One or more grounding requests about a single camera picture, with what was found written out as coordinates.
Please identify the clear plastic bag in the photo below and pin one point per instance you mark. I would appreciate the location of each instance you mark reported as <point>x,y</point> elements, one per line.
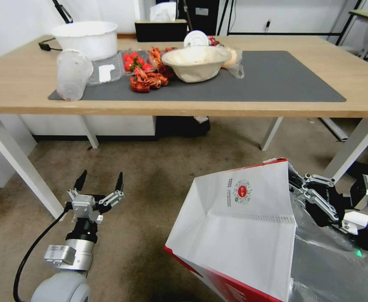
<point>237,70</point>

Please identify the clear plastic clamshell box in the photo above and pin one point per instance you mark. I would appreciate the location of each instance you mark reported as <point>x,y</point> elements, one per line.
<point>106,74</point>

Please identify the round white lid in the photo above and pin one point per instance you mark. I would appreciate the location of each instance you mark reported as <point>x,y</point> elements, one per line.
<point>196,39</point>

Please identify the red crayfish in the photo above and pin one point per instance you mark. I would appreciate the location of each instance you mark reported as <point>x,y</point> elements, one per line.
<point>170,49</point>
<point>139,85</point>
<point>158,79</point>
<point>166,70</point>
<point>155,56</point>

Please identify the white side cabinet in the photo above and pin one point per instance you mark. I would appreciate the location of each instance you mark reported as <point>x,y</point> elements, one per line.
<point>1,157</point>

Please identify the white tissue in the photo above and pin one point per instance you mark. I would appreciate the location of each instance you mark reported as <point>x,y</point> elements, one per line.
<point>161,13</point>

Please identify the red snack packet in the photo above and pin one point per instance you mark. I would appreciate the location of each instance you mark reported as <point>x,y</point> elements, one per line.
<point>213,41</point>

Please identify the orange bread bun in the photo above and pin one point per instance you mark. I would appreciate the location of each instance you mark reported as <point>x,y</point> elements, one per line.
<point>234,56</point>

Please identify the wooden table with white legs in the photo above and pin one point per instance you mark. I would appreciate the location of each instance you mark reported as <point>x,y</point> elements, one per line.
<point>297,107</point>

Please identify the white red food delivery bag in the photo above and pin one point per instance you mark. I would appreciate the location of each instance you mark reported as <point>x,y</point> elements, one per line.
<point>240,236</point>

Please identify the grey table mat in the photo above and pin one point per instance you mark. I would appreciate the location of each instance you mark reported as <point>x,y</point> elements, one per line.
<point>265,78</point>

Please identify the beige paper bowl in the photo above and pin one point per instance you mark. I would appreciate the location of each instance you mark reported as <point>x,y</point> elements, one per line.
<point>196,73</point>

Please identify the black wall plug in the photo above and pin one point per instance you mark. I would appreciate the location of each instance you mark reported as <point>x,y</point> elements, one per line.
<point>268,25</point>

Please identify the white metal floor bar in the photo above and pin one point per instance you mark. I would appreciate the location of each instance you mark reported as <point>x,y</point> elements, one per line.
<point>335,129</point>

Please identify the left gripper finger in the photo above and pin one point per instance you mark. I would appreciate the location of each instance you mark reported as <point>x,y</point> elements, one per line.
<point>119,185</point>
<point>80,182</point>

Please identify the black tissue box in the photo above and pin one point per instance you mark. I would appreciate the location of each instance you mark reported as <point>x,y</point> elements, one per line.
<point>160,31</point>

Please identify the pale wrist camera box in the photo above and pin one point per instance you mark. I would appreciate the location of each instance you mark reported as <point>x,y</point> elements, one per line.
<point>83,205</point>
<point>355,222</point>

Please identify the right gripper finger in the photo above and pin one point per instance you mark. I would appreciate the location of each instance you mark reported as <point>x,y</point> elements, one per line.
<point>320,203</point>
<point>320,180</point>

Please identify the white plastic basin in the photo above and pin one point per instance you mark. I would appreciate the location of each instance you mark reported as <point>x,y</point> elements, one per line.
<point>86,41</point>

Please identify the black metal frame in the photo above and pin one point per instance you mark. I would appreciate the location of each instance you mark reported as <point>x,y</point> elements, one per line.
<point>284,33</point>

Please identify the red strawberry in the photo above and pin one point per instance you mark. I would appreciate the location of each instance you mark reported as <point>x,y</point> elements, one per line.
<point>128,66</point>
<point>147,67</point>
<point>136,56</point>
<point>127,57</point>

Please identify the black power adapter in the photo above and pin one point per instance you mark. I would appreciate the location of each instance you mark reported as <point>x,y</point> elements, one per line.
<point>45,46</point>

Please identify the black cabinet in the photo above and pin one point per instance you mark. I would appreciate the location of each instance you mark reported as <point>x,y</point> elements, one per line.
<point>204,19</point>

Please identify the clear plastic cup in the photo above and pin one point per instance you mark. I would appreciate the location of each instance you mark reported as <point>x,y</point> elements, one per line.
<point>72,75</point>

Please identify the white low cabinet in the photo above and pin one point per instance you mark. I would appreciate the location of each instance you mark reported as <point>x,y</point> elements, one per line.
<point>121,126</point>

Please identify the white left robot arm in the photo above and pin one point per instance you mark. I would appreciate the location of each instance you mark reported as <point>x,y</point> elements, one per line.
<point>61,289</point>

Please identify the black box under table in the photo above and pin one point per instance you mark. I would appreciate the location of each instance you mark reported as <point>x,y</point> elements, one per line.
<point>177,127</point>

